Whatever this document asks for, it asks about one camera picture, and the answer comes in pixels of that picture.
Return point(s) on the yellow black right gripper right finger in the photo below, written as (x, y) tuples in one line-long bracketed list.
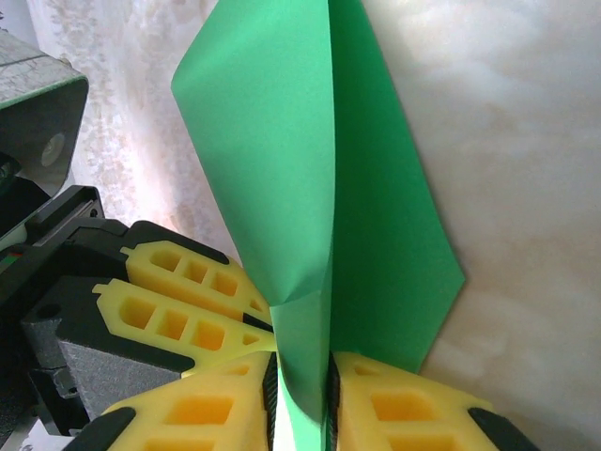
[(446, 423)]

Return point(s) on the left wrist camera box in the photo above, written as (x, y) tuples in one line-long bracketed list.
[(37, 117)]

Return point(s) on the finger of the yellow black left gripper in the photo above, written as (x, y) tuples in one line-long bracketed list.
[(141, 296), (202, 291)]

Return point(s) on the green paper sheet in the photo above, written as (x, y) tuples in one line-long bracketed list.
[(282, 141)]

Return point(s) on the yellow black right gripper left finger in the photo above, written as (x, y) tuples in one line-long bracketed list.
[(164, 423)]

